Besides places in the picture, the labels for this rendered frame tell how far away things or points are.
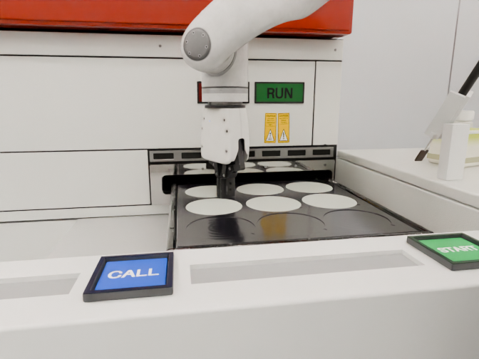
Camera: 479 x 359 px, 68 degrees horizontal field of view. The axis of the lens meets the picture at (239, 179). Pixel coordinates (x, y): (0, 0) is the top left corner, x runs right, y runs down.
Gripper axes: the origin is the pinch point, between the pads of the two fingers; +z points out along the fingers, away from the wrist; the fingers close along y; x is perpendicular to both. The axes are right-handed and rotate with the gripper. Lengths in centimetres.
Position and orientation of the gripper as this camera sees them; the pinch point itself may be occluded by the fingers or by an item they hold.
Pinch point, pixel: (225, 186)
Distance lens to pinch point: 68.8
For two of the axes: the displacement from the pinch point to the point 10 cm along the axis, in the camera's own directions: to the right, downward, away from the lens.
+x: 8.0, -1.3, 5.8
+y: 6.0, 1.7, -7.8
